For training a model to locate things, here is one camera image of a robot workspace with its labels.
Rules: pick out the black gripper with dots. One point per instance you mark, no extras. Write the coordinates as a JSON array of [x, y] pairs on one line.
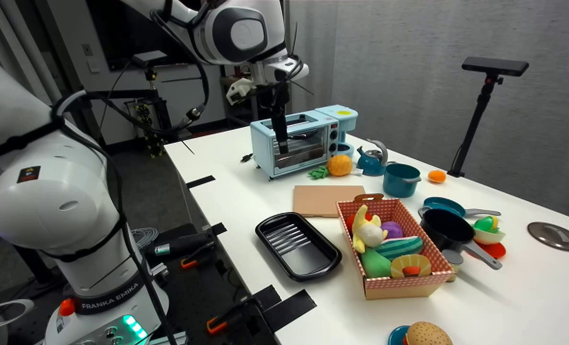
[[280, 97]]

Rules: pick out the yellow toy banana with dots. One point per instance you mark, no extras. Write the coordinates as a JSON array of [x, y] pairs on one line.
[[364, 230]]

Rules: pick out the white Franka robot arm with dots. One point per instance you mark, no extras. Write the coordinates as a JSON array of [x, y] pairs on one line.
[[54, 191]]

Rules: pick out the orange toy pineapple green leaves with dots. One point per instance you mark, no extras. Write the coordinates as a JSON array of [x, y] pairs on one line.
[[340, 164]]

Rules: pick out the wooden cutting board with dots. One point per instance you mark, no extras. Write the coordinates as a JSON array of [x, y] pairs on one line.
[[324, 199]]

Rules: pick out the teal toy kettle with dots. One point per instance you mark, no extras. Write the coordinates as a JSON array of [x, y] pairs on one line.
[[370, 163]]

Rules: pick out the teal toy pot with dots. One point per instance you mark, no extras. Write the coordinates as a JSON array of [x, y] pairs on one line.
[[399, 180]]

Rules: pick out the purple toy vegetable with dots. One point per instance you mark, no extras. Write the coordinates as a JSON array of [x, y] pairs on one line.
[[393, 228]]

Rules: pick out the green toy pepper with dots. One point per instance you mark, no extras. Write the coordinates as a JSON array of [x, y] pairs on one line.
[[376, 262]]

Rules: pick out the small orange toy fruit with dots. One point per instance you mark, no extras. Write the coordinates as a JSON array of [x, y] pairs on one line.
[[437, 176]]

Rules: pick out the green toy cucumber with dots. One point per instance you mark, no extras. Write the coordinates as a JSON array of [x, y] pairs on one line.
[[401, 245]]

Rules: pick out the yellow toy pineapple slice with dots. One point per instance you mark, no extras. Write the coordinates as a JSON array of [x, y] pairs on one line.
[[399, 262]]

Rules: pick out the black toy frying pan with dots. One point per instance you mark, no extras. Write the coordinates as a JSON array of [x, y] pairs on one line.
[[447, 228]]

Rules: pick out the green toy vegetable in bowl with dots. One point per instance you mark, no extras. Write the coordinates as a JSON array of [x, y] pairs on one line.
[[487, 228]]

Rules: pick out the teal toy plate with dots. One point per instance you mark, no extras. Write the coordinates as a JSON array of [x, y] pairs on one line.
[[397, 335]]

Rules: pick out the toy burger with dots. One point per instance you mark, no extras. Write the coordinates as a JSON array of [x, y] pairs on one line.
[[428, 333]]

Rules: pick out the light blue toaster oven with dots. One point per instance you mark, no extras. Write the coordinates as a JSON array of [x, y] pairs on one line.
[[309, 130]]

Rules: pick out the black tape strip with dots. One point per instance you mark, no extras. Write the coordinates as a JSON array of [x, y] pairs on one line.
[[284, 304], [200, 180], [217, 228]]

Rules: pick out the black ribbed grill tray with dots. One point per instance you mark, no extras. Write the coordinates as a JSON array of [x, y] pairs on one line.
[[296, 245]]

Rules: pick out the red checkered cardboard basket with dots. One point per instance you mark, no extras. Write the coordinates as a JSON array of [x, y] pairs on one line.
[[405, 287]]

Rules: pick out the round metal table grommet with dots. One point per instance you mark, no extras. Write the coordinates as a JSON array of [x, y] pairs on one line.
[[556, 235]]

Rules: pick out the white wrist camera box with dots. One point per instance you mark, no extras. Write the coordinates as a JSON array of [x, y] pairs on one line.
[[290, 69]]

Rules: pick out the black camera on tripod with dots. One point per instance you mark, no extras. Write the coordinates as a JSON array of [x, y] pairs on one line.
[[495, 65]]

